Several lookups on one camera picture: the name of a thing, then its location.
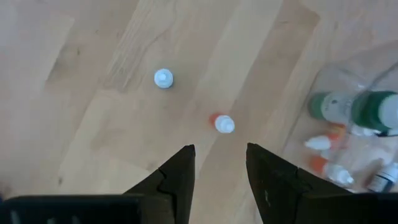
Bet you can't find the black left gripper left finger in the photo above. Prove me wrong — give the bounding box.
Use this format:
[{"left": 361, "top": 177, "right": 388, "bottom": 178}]
[{"left": 123, "top": 144, "right": 197, "bottom": 224}]

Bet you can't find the clear plastic container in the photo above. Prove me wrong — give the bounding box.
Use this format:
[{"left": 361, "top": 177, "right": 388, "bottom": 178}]
[{"left": 281, "top": 40, "right": 398, "bottom": 195}]

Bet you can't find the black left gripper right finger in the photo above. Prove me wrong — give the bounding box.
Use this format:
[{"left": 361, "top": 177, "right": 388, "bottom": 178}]
[{"left": 246, "top": 142, "right": 353, "bottom": 224}]

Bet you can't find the small orange food coloring bottle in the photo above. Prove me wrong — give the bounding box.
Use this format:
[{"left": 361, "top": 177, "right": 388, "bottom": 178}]
[
  {"left": 303, "top": 132, "right": 348, "bottom": 151},
  {"left": 208, "top": 112, "right": 236, "bottom": 134}
]

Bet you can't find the small blue food coloring bottle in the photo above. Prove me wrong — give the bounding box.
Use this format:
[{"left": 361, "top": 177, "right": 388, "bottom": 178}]
[{"left": 366, "top": 161, "right": 398, "bottom": 194}]

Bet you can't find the small brown food coloring bottle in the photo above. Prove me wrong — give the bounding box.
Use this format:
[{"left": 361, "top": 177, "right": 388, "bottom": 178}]
[{"left": 153, "top": 68, "right": 174, "bottom": 90}]

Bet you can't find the large green food coloring bottle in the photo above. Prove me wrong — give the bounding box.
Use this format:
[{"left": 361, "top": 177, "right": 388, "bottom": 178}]
[{"left": 307, "top": 90, "right": 398, "bottom": 135}]

